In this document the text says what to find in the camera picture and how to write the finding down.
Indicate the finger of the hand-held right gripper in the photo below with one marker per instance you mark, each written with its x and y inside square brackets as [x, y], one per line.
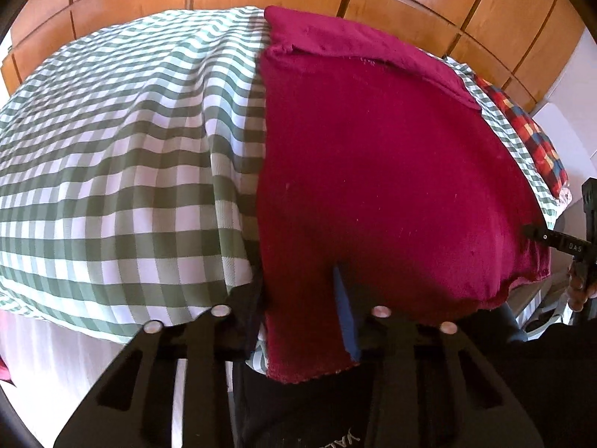
[559, 241]

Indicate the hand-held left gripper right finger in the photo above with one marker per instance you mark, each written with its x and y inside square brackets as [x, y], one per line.
[347, 317]

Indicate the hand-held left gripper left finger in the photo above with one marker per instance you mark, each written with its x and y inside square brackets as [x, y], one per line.
[242, 331]

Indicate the crimson knit garment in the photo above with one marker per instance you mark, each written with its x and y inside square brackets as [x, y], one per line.
[382, 149]

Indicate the person's right hand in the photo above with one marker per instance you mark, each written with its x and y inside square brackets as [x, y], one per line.
[580, 287]

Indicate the white furniture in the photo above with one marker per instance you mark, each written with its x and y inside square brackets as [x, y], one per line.
[569, 140]

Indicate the red plaid pillow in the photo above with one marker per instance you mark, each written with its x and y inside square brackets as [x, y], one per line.
[531, 140]

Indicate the white mattress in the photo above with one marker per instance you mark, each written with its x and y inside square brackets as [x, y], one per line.
[56, 373]

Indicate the green checked bed sheet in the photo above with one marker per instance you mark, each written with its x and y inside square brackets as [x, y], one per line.
[116, 172]

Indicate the dark red fabric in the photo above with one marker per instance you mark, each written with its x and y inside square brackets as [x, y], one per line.
[4, 369]

